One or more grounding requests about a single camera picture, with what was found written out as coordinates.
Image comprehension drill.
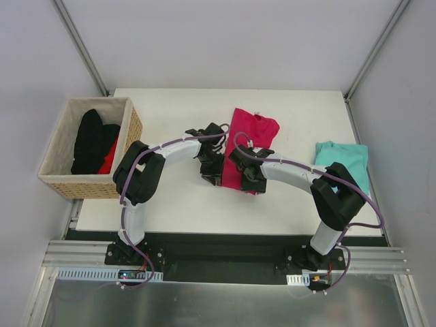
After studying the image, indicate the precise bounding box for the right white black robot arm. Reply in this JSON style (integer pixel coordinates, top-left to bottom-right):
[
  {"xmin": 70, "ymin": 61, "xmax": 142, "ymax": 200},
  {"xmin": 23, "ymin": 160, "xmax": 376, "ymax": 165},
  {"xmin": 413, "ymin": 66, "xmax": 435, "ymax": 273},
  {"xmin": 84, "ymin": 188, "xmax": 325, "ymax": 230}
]
[{"xmin": 229, "ymin": 145, "xmax": 367, "ymax": 271}]

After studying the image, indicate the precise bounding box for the teal t shirt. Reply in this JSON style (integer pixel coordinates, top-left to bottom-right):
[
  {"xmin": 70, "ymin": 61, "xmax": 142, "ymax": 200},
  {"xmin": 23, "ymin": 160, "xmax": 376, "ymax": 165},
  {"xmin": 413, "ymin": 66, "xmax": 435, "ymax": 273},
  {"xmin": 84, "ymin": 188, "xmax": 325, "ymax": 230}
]
[{"xmin": 315, "ymin": 141, "xmax": 370, "ymax": 196}]

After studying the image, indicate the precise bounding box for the aluminium frame rail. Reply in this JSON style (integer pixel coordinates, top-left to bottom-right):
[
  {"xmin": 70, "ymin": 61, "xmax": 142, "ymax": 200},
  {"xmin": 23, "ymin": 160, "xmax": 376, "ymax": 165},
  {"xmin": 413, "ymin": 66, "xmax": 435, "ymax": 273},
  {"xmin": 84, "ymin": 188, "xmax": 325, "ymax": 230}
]
[{"xmin": 42, "ymin": 240, "xmax": 411, "ymax": 275}]

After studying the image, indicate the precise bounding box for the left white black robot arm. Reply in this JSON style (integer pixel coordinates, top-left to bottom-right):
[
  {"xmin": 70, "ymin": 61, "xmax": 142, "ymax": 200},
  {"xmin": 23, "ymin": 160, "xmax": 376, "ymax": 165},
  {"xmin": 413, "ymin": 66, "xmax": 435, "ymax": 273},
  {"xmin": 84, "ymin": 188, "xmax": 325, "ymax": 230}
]
[{"xmin": 112, "ymin": 123, "xmax": 230, "ymax": 265}]

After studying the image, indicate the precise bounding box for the right white cable duct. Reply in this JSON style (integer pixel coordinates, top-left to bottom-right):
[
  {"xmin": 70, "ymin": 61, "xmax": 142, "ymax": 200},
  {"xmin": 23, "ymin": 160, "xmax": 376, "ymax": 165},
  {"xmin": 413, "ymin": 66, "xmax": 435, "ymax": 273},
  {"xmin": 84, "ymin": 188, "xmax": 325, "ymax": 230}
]
[{"xmin": 286, "ymin": 273, "xmax": 310, "ymax": 287}]

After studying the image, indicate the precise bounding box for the aluminium corner post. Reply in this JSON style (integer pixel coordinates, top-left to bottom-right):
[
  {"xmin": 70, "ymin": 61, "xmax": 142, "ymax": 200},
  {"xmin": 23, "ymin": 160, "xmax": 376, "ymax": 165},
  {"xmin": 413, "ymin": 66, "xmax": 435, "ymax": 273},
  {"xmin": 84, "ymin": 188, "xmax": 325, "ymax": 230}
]
[
  {"xmin": 50, "ymin": 0, "xmax": 110, "ymax": 97},
  {"xmin": 344, "ymin": 0, "xmax": 413, "ymax": 103}
]

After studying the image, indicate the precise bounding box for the white cable duct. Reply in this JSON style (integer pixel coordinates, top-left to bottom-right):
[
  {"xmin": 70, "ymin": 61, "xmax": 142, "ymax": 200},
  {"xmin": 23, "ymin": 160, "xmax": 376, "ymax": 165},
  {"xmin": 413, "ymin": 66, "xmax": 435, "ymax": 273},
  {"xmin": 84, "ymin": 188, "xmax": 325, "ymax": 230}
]
[
  {"xmin": 57, "ymin": 268, "xmax": 164, "ymax": 283},
  {"xmin": 286, "ymin": 273, "xmax": 310, "ymax": 287}
]

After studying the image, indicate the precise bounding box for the left aluminium corner post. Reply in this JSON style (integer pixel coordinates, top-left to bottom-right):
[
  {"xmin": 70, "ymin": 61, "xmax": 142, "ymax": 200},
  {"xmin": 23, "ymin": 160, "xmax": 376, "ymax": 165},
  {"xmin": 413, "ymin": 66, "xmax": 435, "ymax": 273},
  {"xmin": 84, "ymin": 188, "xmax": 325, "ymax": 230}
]
[{"xmin": 50, "ymin": 0, "xmax": 110, "ymax": 97}]

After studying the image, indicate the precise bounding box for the red garment in basket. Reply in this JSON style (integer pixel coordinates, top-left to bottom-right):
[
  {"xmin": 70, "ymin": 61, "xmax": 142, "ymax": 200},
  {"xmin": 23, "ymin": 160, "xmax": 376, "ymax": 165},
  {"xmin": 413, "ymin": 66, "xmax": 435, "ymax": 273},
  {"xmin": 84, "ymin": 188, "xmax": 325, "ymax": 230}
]
[{"xmin": 97, "ymin": 136, "xmax": 119, "ymax": 174}]

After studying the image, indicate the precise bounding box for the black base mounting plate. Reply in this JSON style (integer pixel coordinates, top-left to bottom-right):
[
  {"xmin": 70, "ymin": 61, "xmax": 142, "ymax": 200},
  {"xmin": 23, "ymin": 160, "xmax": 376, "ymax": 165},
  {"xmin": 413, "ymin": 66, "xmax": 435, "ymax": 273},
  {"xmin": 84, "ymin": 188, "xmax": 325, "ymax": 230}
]
[{"xmin": 104, "ymin": 232, "xmax": 345, "ymax": 285}]

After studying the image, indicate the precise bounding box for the left white cable duct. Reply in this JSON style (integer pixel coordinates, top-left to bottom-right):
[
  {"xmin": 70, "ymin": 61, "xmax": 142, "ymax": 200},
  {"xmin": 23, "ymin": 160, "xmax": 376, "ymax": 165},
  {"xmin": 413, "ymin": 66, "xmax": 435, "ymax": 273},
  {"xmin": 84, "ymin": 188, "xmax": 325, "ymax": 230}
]
[{"xmin": 57, "ymin": 268, "xmax": 164, "ymax": 283}]

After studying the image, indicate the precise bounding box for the pink t shirt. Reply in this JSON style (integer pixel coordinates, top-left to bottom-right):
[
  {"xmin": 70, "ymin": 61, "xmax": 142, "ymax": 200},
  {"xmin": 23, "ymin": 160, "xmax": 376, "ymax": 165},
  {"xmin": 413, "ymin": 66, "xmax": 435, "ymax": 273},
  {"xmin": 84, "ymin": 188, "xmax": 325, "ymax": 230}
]
[{"xmin": 220, "ymin": 107, "xmax": 281, "ymax": 196}]

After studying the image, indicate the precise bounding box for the wicker basket with liner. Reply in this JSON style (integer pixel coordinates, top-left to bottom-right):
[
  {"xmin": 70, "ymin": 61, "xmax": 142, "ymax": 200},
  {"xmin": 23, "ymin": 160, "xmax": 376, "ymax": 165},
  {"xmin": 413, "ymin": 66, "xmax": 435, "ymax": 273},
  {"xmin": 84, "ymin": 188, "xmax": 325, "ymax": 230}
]
[{"xmin": 38, "ymin": 97, "xmax": 142, "ymax": 199}]

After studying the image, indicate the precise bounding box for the black garment in basket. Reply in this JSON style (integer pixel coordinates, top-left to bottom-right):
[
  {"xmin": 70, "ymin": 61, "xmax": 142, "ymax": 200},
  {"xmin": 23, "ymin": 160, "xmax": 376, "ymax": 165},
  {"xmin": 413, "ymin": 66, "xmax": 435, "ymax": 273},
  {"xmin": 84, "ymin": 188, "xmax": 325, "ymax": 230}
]
[{"xmin": 71, "ymin": 109, "xmax": 121, "ymax": 175}]

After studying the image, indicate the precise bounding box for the right aluminium corner post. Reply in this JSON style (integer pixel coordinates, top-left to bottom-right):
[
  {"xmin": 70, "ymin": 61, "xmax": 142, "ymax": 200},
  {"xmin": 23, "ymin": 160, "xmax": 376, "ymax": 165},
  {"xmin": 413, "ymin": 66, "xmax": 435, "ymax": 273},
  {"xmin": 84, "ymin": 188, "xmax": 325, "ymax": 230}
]
[{"xmin": 344, "ymin": 0, "xmax": 413, "ymax": 103}]

